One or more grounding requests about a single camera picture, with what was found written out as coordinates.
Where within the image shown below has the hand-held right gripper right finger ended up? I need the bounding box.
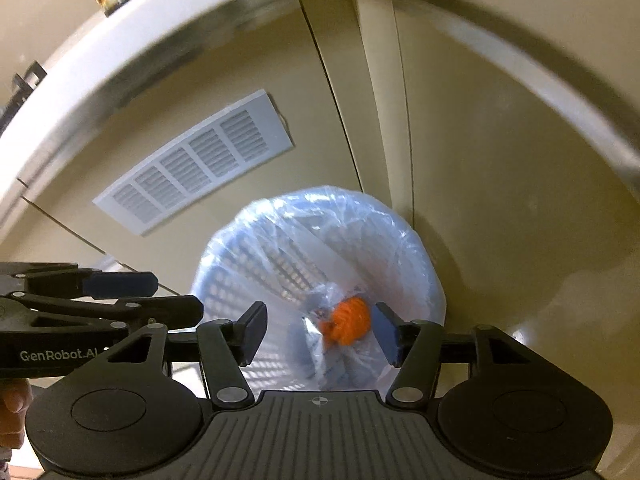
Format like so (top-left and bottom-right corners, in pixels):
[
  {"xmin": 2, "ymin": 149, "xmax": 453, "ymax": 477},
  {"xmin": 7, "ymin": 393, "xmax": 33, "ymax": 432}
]
[{"xmin": 372, "ymin": 302, "xmax": 529, "ymax": 409}]

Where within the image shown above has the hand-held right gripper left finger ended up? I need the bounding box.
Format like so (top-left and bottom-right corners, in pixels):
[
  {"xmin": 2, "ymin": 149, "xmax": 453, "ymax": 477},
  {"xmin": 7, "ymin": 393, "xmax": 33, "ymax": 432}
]
[{"xmin": 106, "ymin": 301, "xmax": 268, "ymax": 410}]

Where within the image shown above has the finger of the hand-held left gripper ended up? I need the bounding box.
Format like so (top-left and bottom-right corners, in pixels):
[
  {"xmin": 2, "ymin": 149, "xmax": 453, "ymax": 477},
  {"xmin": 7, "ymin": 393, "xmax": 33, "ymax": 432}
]
[
  {"xmin": 0, "ymin": 261, "xmax": 159, "ymax": 298},
  {"xmin": 0, "ymin": 295, "xmax": 205, "ymax": 337}
]

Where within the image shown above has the orange wrapper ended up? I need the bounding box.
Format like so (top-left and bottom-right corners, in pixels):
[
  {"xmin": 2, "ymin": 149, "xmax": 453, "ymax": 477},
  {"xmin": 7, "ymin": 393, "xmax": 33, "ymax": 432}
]
[{"xmin": 320, "ymin": 296, "xmax": 373, "ymax": 347}]

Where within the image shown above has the lined plastic waste bin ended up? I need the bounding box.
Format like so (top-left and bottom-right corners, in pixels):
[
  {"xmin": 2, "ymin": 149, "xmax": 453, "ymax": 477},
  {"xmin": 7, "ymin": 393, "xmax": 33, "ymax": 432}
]
[{"xmin": 191, "ymin": 187, "xmax": 447, "ymax": 393}]

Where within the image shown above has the person's left hand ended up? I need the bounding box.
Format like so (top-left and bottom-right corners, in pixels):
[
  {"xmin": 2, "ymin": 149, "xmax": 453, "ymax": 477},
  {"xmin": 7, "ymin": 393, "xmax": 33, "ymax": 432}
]
[{"xmin": 0, "ymin": 379, "xmax": 32, "ymax": 449}]

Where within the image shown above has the white louvred vent grille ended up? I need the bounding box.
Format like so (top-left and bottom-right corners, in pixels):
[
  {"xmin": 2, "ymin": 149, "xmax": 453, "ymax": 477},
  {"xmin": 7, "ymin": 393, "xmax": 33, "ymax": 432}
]
[{"xmin": 92, "ymin": 89, "xmax": 295, "ymax": 237}]

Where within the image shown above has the black stove burner grate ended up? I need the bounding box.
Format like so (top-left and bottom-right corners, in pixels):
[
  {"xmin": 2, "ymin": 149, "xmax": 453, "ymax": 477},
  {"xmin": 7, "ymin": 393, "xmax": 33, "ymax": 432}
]
[{"xmin": 12, "ymin": 60, "xmax": 48, "ymax": 108}]

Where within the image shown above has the beige kitchen cabinet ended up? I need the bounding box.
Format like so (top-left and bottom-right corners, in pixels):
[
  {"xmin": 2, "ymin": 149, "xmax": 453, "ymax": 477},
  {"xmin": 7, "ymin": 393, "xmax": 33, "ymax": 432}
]
[{"xmin": 0, "ymin": 0, "xmax": 640, "ymax": 311}]

